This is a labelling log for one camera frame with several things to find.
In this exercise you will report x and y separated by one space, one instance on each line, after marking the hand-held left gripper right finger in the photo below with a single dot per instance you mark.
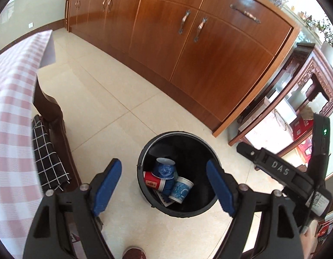
220 188

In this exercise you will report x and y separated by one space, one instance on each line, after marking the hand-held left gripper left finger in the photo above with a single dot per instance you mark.
107 188

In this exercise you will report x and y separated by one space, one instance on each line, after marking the chair with black grid cushion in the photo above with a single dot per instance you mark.
51 110

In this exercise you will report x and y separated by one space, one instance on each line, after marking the leafy plant branches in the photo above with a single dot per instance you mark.
328 32

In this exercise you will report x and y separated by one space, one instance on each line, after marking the black white grid cloth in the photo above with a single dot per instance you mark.
45 151

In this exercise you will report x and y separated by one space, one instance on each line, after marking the black trash bin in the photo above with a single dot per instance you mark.
193 151

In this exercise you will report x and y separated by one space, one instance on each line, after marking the blue patterned paper cup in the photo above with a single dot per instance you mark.
181 190

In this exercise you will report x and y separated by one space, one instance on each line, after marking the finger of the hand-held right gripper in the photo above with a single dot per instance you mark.
263 160

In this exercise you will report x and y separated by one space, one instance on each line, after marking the red paper cup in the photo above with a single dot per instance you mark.
154 182

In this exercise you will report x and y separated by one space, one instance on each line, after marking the person's right hand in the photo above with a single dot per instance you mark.
310 242

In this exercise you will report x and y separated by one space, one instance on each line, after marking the pink checkered tablecloth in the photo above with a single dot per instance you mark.
10 113

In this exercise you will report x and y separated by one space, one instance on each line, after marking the long wooden sideboard cabinet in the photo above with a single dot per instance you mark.
182 45

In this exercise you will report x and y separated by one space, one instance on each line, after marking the red gift box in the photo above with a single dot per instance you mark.
301 129

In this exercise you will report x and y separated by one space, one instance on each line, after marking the person's right shoe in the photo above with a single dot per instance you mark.
134 253

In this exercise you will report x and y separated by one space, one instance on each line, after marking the carved wooden side shelf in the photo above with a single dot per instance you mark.
317 67

